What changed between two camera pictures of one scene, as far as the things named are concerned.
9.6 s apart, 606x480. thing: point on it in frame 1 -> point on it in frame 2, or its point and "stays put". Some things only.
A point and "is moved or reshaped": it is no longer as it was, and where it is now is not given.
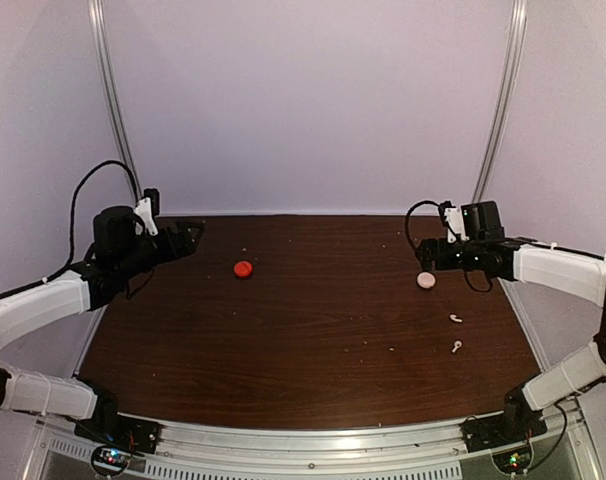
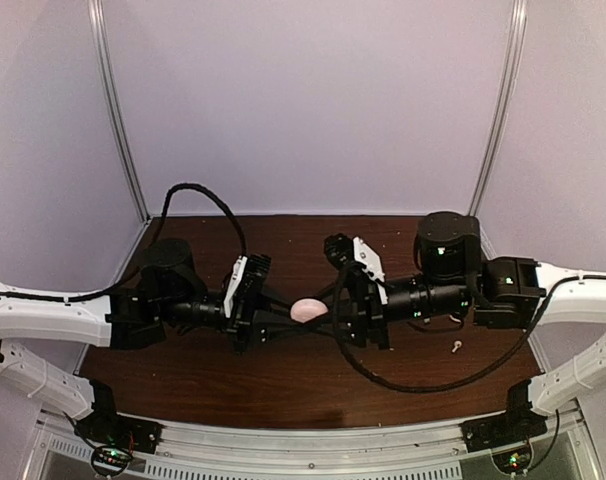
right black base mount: x=517 y=420 stays put
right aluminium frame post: x=506 y=99 stays put
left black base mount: x=108 y=426 stays put
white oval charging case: x=426 y=280 is moved or reshaped
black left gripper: x=186 y=247 -> x=243 y=320
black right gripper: x=428 y=245 -> x=363 y=312
